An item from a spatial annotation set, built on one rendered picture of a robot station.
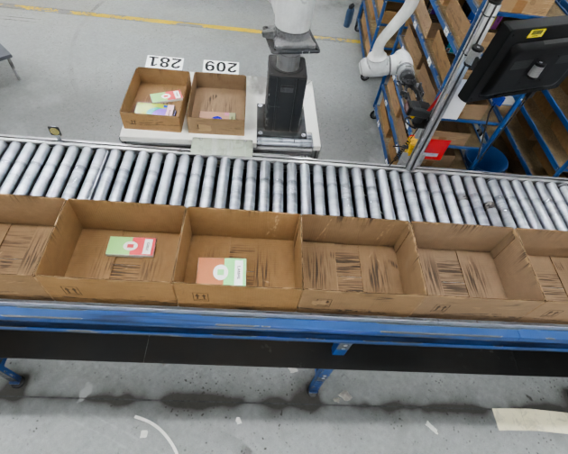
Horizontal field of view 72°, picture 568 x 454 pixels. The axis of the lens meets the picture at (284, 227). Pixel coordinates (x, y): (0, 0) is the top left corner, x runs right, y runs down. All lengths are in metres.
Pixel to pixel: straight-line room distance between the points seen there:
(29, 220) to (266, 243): 0.84
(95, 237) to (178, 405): 1.00
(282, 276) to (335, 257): 0.22
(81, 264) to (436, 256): 1.29
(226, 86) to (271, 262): 1.23
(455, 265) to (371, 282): 0.35
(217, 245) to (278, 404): 1.01
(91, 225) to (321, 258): 0.84
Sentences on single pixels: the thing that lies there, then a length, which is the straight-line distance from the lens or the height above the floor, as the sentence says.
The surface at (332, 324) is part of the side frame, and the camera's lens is 1.31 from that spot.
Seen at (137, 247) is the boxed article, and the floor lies 0.90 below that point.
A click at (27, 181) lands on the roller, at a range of 2.03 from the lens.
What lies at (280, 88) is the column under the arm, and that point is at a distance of 1.93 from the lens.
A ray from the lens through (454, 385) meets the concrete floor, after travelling 2.45.
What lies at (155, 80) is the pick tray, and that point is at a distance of 2.39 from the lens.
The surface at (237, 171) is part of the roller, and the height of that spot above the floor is 0.75.
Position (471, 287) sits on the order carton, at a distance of 1.60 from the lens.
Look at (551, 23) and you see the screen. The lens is 1.70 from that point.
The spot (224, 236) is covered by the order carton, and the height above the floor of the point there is 0.89.
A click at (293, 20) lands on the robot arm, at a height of 1.32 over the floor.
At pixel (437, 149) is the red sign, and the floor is 0.86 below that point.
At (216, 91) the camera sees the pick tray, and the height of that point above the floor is 0.76.
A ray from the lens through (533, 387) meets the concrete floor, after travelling 2.69.
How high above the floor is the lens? 2.10
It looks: 54 degrees down
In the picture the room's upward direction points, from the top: 10 degrees clockwise
